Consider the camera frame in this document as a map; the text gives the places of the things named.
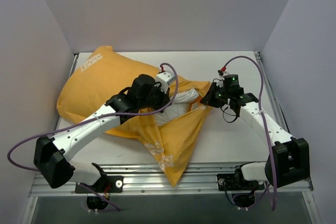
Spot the white pillow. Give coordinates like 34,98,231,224
154,89,201,126

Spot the orange Mickey Mouse pillowcase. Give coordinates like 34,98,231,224
56,46,211,186

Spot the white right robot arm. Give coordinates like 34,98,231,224
201,81,310,189

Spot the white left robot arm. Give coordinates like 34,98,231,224
34,71,175,192

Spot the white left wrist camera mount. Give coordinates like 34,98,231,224
155,71,176,89

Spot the aluminium front rail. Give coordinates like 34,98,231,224
28,162,314,197

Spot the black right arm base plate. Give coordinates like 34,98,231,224
216,173,265,191

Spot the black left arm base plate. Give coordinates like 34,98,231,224
86,175,124,193

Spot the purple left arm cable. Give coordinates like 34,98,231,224
7,62,180,172

